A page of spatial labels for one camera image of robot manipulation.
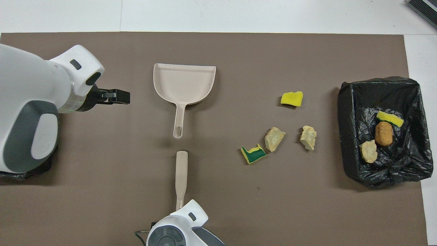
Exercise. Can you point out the black bag lined bin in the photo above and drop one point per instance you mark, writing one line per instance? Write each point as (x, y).
(355, 102)
(13, 176)

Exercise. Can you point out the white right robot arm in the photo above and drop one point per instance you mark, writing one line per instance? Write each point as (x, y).
(184, 229)

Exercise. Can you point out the brown bread roll toy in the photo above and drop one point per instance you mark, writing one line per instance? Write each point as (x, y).
(384, 134)

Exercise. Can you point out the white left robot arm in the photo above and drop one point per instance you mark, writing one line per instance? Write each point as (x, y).
(34, 95)

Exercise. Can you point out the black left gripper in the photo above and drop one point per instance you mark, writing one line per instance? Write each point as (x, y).
(95, 98)

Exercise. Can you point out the brown paper table mat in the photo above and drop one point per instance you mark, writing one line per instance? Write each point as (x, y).
(239, 54)

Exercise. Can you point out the dark ribbed grille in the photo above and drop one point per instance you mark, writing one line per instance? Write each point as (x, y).
(425, 12)

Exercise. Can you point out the yellow sponge with green edge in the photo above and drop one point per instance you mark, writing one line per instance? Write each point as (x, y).
(390, 118)

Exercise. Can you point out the beige plastic dustpan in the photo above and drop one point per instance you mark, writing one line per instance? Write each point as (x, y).
(184, 83)

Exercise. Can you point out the striped croissant bread toy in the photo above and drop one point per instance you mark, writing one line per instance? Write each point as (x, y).
(368, 152)

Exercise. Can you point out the pale beige foam chunk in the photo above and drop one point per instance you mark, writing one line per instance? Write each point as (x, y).
(274, 138)
(308, 137)

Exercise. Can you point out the green and yellow sponge scrap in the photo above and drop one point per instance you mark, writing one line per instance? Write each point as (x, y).
(253, 155)

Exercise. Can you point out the beige brush with black bristles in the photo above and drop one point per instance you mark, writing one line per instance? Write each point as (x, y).
(181, 167)

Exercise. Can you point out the plain yellow sponge piece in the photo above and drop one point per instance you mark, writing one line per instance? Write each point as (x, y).
(292, 98)

